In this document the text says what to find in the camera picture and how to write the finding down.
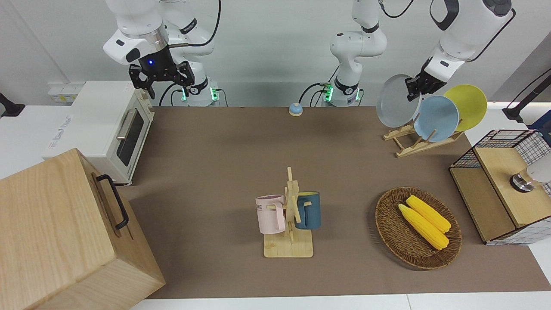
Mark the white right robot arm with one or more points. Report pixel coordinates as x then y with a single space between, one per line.
133 21

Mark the wooden plate rack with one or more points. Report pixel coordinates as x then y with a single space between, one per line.
419 146

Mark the wooden mug tree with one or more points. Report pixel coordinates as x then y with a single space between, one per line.
288 247

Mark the brown wicker basket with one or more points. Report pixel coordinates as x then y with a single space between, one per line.
396 237

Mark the pink mug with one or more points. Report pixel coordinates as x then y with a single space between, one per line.
269 213

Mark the wooden drawer cabinet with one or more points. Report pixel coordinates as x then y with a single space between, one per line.
56 237

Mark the gray plate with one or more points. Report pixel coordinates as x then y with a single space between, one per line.
396 101

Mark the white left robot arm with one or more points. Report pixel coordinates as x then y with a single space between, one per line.
357 43

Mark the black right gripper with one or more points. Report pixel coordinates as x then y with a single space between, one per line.
157 62

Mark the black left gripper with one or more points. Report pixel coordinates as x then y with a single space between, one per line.
432 73

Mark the dark blue mug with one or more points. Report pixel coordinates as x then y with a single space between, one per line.
311 211

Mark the white silver cylindrical object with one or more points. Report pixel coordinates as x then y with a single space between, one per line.
533 174

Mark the white wall socket strip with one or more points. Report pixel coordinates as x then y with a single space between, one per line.
64 92

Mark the yellow plate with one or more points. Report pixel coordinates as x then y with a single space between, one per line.
471 101

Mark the light blue plate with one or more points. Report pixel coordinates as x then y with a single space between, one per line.
437 118

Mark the blue service bell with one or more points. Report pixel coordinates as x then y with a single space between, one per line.
295 110

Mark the black camera stand pole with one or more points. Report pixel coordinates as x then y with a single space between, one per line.
523 101

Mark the black clamp mount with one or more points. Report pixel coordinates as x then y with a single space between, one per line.
10 107

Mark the yellow corn cob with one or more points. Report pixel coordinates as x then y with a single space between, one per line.
424 228
430 213

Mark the white toaster oven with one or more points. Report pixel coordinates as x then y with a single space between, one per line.
99 116

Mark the brown table mat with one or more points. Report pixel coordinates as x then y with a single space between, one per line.
241 163

